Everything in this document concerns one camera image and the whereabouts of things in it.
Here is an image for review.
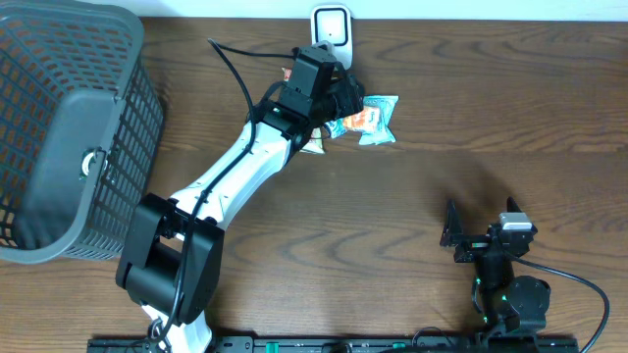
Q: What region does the orange tissue pack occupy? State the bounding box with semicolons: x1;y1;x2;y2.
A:
341;106;381;133

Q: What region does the teal wet wipe packet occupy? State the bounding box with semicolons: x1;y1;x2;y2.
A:
359;95;398;145

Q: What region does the yellow white snack bag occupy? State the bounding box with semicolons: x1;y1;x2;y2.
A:
282;67;325;155

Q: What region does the teal tissue pack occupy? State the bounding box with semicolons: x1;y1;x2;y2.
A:
323;119;346;139

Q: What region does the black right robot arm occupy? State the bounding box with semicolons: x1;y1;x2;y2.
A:
440;197;550;345

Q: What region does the white barcode scanner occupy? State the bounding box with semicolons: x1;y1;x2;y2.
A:
310;4;353;70

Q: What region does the dark grey plastic basket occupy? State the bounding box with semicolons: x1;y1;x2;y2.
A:
1;1;164;264

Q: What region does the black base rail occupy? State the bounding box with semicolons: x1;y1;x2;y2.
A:
87;334;580;353

